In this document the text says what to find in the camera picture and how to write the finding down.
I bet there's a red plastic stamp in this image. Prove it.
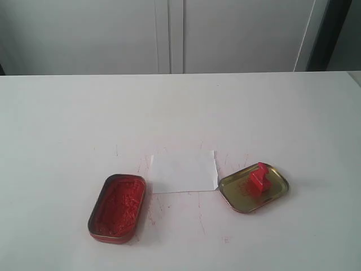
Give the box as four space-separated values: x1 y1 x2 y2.
249 162 271 196

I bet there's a red ink pad tin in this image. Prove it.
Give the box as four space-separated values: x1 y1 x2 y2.
87 174 146 244

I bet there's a white paper sheet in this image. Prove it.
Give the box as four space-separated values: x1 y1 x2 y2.
148 150 218 194

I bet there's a gold tin lid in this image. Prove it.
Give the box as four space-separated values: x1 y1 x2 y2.
218 163 289 213

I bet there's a grey cabinet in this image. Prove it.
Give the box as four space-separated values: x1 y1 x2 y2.
0 0 361 76

